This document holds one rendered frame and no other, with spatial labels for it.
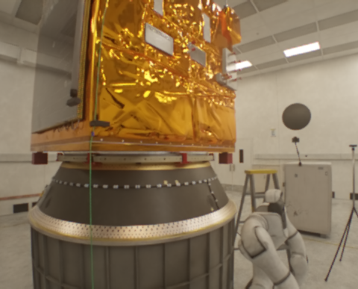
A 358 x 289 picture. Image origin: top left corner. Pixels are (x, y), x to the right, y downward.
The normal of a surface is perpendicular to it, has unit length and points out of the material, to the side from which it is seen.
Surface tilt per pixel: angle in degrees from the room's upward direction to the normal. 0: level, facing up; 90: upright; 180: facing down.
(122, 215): 62
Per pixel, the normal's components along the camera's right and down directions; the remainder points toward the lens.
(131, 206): 0.13, -0.51
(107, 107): 0.65, -0.05
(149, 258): 0.24, -0.04
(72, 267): -0.24, -0.04
